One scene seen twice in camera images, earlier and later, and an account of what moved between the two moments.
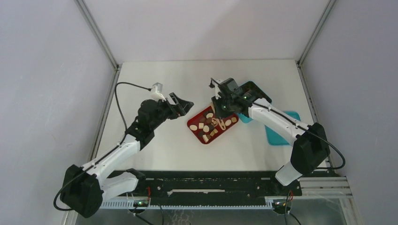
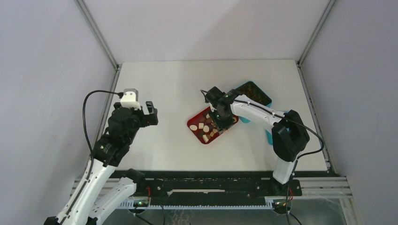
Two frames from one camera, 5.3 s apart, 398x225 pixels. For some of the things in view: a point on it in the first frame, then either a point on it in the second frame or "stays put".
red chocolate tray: [206, 125] stays put
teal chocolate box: [252, 89] stays put
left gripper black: [179, 109] -> [147, 119]
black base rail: [213, 188] stays put
